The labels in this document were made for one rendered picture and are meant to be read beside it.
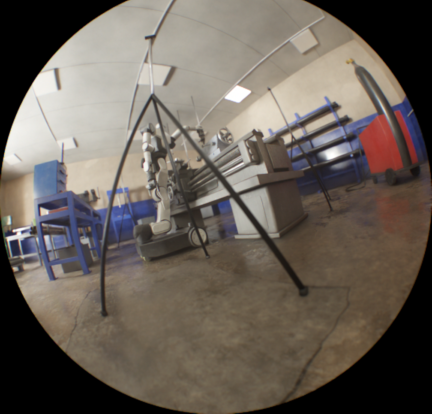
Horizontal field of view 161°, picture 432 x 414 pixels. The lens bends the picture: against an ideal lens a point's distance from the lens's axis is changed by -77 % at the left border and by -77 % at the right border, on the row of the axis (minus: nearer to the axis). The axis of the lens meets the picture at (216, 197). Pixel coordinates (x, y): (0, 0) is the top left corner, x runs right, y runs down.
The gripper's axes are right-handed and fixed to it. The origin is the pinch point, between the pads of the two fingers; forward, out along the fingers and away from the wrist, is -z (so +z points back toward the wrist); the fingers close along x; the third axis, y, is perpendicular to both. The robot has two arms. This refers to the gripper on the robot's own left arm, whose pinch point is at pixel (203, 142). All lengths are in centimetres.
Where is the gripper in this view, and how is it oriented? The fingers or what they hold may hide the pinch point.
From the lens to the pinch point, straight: 222.4
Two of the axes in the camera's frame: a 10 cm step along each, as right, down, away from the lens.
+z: -2.6, -9.6, 0.6
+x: -0.6, 0.8, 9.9
